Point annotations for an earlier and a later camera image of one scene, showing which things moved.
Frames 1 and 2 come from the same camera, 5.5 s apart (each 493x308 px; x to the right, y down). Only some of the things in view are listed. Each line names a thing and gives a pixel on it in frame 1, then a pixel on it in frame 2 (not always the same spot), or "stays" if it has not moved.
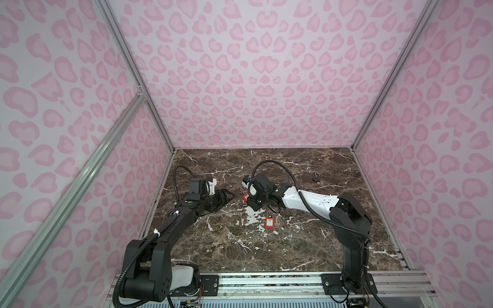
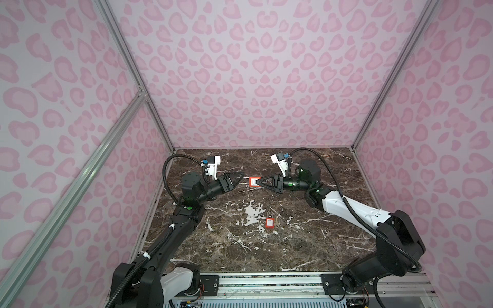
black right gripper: [251, 203] to [278, 186]
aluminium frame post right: [431, 7] stays
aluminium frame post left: [134, 66] stays
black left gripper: [222, 197] to [226, 183]
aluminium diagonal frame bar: [24, 262] stays
